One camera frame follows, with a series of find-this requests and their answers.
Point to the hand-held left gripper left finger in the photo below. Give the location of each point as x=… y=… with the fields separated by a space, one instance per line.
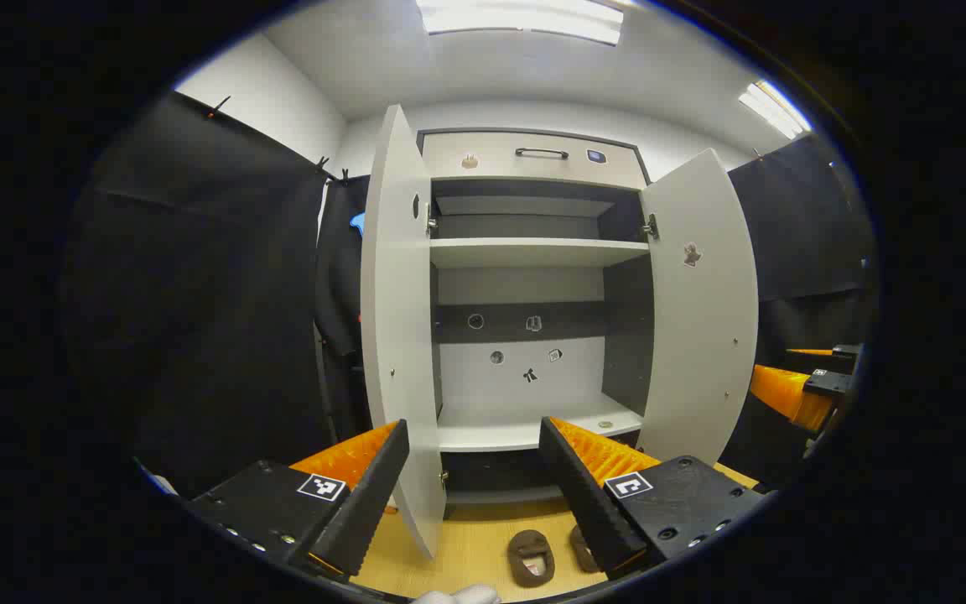
x=361 y=512

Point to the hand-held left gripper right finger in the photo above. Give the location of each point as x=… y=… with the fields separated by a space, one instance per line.
x=588 y=503

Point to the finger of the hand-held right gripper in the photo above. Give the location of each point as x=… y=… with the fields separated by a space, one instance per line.
x=843 y=352
x=785 y=394

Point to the brown plush shoe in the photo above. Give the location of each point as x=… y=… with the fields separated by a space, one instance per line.
x=581 y=549
x=531 y=558

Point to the grey cabinet door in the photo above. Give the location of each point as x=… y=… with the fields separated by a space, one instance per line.
x=701 y=319
x=399 y=335

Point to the grey shoe cabinet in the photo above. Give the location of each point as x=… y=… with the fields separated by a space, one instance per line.
x=525 y=252

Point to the grey cabinet drawer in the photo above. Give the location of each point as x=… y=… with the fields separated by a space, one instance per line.
x=491 y=159

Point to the white rounded object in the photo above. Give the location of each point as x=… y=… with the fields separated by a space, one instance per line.
x=458 y=596

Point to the black backdrop cloth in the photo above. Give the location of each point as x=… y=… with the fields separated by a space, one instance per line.
x=336 y=294
x=802 y=226
x=198 y=319

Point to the small ceiling light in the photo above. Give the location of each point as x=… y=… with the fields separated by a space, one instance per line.
x=775 y=109

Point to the long ceiling light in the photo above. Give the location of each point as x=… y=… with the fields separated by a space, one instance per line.
x=525 y=21

